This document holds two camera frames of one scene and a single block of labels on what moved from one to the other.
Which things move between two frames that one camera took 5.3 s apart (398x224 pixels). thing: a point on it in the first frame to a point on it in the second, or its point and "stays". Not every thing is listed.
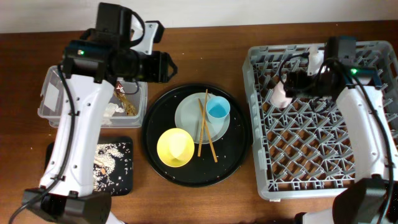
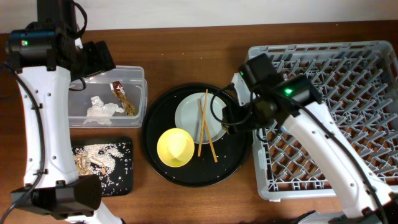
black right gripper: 290,84 to 229,118
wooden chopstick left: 203,126 stays
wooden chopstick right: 206,127 stays
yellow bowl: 175,147 stays
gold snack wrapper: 130,108 stays
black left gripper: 160,66 to 101,57
